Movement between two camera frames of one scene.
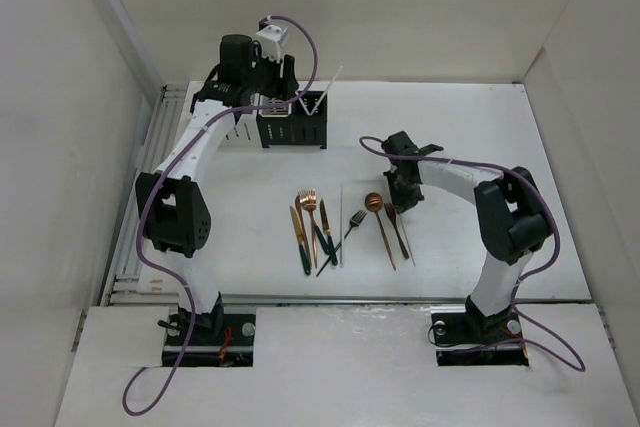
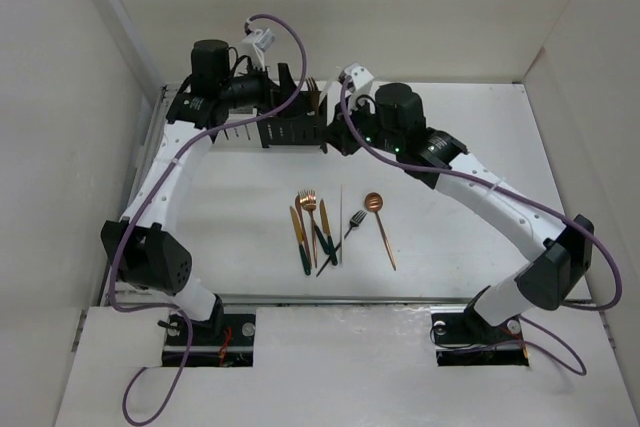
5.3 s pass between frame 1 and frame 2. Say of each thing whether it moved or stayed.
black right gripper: moved
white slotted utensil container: stayed
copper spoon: stayed
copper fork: stayed
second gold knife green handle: stayed
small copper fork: moved
